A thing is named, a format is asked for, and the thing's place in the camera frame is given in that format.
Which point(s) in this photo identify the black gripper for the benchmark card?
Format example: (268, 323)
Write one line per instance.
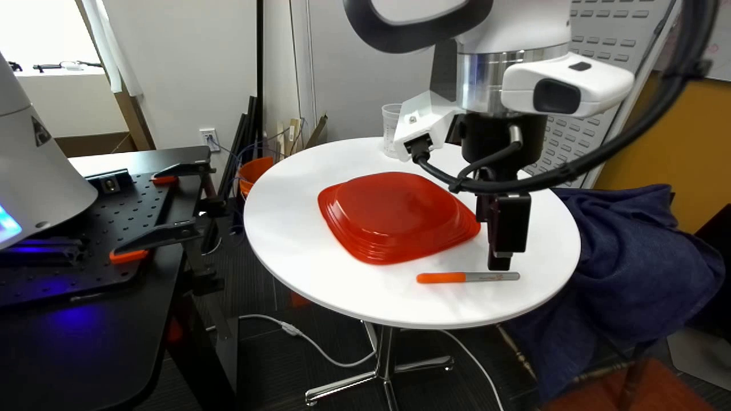
(494, 137)

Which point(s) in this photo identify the orange and grey pen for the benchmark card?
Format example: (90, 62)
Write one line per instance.
(448, 278)

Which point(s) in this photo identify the red square plate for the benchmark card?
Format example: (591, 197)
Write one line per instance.
(396, 218)

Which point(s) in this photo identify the navy blue cloth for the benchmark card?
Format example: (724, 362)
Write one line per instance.
(639, 258)

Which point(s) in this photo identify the round white table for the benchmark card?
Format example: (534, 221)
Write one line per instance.
(305, 242)

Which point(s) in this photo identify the wooden sticks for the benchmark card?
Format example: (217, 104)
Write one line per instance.
(293, 137)

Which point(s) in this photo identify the white perforated panel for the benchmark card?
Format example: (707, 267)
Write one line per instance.
(617, 30)

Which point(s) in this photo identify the orange bucket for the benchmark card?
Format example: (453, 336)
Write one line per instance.
(253, 175)

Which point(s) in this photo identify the black leaning poles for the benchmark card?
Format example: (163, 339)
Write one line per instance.
(246, 128)

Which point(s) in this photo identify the whiteboard with writing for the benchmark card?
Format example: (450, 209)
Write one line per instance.
(723, 53)

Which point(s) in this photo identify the brown cardboard piece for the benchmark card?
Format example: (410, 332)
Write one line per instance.
(133, 122)

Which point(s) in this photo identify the black breadboard table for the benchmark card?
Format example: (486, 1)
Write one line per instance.
(92, 344)

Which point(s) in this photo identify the bright window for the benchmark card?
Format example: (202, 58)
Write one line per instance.
(37, 30)

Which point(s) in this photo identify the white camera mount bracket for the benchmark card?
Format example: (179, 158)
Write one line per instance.
(424, 118)

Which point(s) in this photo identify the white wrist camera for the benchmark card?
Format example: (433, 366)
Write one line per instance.
(595, 82)

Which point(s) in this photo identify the white wall outlet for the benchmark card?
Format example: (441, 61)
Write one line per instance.
(210, 137)

